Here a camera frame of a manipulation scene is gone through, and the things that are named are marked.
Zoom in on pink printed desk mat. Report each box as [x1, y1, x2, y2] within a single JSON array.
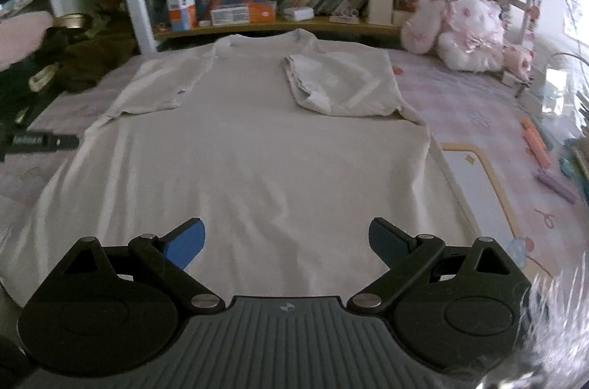
[[0, 48, 589, 311]]

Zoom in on tall white orange box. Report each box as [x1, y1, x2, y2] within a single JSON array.
[[163, 0, 198, 31]]

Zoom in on flat white orange box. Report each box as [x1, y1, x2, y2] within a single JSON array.
[[209, 1, 278, 26]]

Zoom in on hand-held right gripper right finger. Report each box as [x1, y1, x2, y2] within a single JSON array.
[[347, 218, 530, 315]]

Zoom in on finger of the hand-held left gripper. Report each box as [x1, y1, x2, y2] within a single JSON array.
[[46, 133, 79, 151]]

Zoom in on white pink plush bunny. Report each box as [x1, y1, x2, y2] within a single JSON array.
[[401, 0, 507, 72]]

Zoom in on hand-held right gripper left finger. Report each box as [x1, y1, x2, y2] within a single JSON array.
[[46, 218, 225, 316]]

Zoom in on small white carton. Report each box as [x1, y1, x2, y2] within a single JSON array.
[[282, 6, 314, 21]]

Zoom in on orange stick bundle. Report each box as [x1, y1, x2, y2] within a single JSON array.
[[520, 117, 548, 150]]

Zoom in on small pink plush toy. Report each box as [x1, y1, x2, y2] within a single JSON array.
[[501, 46, 535, 79]]

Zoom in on tall beige pen holder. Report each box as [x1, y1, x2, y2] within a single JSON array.
[[367, 0, 394, 25]]

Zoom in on white t-shirt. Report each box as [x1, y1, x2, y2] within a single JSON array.
[[0, 29, 482, 309]]

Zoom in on dark brown cloth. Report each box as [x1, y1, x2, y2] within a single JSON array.
[[39, 34, 139, 92]]

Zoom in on pink fluffy cushion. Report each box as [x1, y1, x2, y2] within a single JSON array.
[[0, 11, 53, 72]]

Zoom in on round metal tin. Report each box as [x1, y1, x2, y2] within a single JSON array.
[[53, 14, 93, 31]]

